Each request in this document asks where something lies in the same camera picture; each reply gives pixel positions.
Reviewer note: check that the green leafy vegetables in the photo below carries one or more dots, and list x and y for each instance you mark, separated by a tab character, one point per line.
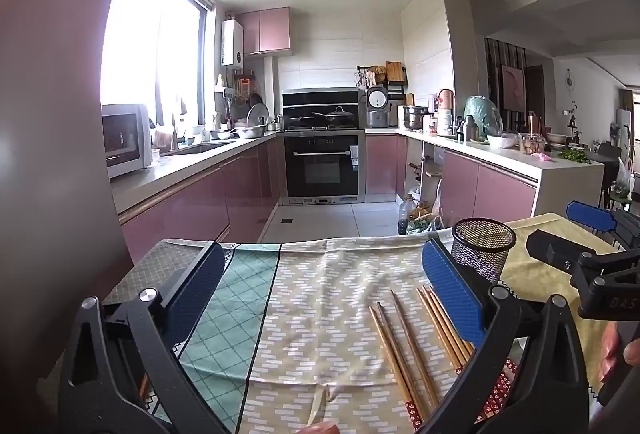
574	156

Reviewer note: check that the white bowl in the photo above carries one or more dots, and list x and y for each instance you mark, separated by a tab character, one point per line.
501	141

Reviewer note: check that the black mesh utensil holder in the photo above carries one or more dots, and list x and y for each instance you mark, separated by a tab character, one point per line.
487	254

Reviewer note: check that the steel pot lid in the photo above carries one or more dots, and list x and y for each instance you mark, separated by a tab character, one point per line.
257	116

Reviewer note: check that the framed wall painting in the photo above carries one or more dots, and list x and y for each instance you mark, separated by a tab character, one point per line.
512	88

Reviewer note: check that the black dining chair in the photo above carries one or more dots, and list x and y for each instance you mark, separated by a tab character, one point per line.
607	153

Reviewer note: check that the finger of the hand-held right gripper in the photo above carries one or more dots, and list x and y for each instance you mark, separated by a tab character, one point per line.
545	250
590	215

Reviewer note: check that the black range hood stove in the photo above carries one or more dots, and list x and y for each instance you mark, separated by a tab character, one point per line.
320	98

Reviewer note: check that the black frying pan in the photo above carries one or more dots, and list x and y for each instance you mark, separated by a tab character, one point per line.
300	118

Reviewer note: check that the black built-in oven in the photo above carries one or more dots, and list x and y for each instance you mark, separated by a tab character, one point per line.
322	168

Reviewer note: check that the plastic oil bottle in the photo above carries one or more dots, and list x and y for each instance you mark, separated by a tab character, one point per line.
406	216

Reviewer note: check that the patterned beige teal tablecloth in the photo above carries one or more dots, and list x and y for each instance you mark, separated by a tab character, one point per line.
325	289

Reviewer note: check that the sink faucet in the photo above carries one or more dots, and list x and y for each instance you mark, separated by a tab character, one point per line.
175	133

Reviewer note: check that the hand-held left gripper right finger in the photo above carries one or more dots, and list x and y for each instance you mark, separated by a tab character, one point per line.
452	291

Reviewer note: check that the wall clock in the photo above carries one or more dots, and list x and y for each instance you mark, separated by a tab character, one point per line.
569	81

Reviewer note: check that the green plastic bag cover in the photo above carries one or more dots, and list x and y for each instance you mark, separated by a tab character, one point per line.
482	116

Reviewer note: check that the kitchen window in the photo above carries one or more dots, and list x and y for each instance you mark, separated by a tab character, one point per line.
150	53

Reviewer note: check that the white plastic jar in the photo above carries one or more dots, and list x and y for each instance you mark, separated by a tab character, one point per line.
444	123

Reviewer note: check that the black wall rack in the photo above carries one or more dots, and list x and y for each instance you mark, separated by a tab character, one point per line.
397	89

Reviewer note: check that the clear food container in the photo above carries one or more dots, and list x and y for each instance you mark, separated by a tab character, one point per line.
531	144

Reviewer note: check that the pink wall cabinet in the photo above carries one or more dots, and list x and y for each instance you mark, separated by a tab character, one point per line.
265	31

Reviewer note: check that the steel stock pot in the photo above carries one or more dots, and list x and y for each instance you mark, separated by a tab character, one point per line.
415	117

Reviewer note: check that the black wok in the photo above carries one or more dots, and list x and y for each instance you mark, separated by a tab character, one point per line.
340	117

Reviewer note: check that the steel vacuum flask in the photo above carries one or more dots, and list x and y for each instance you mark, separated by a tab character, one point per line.
468	131

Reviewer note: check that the pink base cabinet white countertop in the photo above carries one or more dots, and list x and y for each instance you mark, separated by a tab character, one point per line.
190	204
565	191

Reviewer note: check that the white rice cooker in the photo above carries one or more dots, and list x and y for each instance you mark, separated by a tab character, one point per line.
377	106

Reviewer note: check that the clear plastic bag of greens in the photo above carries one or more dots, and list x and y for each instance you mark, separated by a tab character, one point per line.
622	181

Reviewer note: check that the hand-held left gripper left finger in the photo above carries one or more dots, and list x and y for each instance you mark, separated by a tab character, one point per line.
195	294

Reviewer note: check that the wooden cutting board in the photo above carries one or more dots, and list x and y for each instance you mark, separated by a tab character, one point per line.
394	71

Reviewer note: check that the pink thermos jug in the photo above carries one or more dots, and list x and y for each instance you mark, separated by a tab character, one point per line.
445	101

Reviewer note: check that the white microwave oven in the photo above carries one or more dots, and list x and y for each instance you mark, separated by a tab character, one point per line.
125	138

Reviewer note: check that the yellow tablecloth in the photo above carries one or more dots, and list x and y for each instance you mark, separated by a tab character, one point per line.
540	289

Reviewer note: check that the bag of vegetables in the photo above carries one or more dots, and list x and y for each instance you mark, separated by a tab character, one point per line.
425	224

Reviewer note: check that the white water heater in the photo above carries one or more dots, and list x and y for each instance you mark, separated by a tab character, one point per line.
232	43

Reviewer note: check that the steel basin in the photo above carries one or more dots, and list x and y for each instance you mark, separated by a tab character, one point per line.
250	132

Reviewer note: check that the person's right hand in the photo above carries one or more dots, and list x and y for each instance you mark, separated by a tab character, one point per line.
610	354

